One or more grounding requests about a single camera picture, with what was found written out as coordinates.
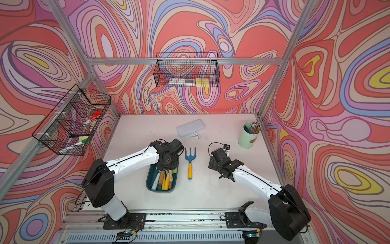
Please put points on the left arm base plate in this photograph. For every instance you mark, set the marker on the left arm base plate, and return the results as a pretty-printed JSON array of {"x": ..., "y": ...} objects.
[{"x": 128, "y": 221}]

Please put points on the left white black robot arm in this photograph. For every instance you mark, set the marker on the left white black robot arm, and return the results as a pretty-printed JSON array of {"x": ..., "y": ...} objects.
[{"x": 98, "y": 184}]

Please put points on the yellow handled tool in box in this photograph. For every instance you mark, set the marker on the yellow handled tool in box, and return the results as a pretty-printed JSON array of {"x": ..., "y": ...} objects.
[{"x": 166, "y": 181}]

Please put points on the yellow eraser in basket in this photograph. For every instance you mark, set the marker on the yellow eraser in basket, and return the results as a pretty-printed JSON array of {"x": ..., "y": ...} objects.
[{"x": 202, "y": 82}]

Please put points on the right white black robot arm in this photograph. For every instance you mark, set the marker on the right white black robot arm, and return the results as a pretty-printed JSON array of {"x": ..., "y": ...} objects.
[{"x": 286, "y": 212}]

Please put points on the light blue rake pale handle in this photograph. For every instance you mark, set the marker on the light blue rake pale handle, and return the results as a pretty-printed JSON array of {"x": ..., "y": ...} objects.
[{"x": 156, "y": 181}]

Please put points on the teal storage box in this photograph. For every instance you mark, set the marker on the teal storage box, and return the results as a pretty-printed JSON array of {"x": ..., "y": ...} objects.
[{"x": 152, "y": 174}]

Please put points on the white pencil case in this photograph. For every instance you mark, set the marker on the white pencil case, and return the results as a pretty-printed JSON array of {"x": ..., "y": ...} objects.
[{"x": 190, "y": 128}]

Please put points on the blue rake yellow handle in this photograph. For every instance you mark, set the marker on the blue rake yellow handle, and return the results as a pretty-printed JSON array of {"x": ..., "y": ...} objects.
[{"x": 190, "y": 157}]

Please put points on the wooden handled tool in box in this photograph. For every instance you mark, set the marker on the wooden handled tool in box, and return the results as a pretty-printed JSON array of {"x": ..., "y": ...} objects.
[{"x": 161, "y": 178}]

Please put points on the green pencil cup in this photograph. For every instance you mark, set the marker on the green pencil cup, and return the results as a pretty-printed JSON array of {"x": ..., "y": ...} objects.
[{"x": 246, "y": 140}]

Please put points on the black wire basket wall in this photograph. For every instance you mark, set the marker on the black wire basket wall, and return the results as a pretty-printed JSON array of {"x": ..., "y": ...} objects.
[
  {"x": 182, "y": 68},
  {"x": 66, "y": 123}
]

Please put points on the red marker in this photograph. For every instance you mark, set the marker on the red marker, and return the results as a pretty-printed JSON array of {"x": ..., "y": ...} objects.
[{"x": 94, "y": 117}]

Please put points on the green white marker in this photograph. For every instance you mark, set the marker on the green white marker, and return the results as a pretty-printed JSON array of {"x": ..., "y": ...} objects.
[{"x": 73, "y": 146}]

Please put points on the coloured pencils bunch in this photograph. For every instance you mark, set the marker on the coloured pencils bunch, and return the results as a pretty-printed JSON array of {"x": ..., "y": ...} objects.
[{"x": 254, "y": 128}]

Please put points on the green rake wooden handle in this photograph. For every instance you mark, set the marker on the green rake wooden handle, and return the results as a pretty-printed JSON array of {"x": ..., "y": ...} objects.
[{"x": 170, "y": 179}]

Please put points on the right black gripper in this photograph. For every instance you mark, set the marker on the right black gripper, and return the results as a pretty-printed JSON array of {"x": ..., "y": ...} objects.
[{"x": 213, "y": 164}]

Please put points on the black wire basket back wall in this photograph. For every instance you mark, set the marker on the black wire basket back wall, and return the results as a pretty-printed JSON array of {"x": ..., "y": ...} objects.
[{"x": 182, "y": 68}]

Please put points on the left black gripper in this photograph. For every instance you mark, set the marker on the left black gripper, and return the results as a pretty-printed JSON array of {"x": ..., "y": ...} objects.
[{"x": 162, "y": 168}]

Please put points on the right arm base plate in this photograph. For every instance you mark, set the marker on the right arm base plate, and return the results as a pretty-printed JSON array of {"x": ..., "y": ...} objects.
[{"x": 239, "y": 219}]

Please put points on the black wire basket left wall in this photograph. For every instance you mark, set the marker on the black wire basket left wall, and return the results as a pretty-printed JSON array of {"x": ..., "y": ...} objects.
[{"x": 66, "y": 123}]

